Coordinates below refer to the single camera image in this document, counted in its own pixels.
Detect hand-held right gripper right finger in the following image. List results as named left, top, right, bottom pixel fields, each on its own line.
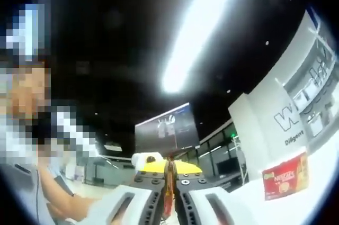
left=172, top=159, right=236, bottom=225

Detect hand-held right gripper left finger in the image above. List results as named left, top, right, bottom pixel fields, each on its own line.
left=84, top=159, right=170, bottom=225

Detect red coffee pouch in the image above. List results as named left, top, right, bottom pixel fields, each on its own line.
left=163, top=152, right=177, bottom=218

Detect red coffee box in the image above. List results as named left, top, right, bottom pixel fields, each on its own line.
left=261, top=152, right=310, bottom=201

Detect hanging display screen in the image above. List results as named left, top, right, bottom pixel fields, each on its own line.
left=134, top=102, right=200, bottom=155

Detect reception counter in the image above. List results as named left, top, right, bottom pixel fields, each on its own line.
left=213, top=156, right=248, bottom=186

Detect white coat stand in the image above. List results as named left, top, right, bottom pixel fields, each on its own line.
left=231, top=134, right=250, bottom=185

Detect long ceiling light strip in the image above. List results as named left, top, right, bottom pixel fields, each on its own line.
left=160, top=0, right=246, bottom=94

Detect grey metal storage shelf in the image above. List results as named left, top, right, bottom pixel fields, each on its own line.
left=275, top=28, right=339, bottom=146

